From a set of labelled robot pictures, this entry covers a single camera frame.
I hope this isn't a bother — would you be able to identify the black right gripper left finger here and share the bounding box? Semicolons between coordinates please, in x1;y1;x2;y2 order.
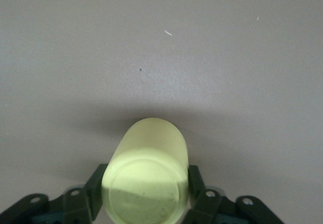
0;163;109;224

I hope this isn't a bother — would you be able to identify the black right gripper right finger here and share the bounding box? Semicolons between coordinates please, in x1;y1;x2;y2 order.
180;165;285;224

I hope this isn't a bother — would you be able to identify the yellow plastic cup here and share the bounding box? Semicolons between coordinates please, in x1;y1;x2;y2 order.
100;117;190;224

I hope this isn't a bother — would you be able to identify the brown table cover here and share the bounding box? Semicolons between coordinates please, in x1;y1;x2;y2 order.
0;0;323;224

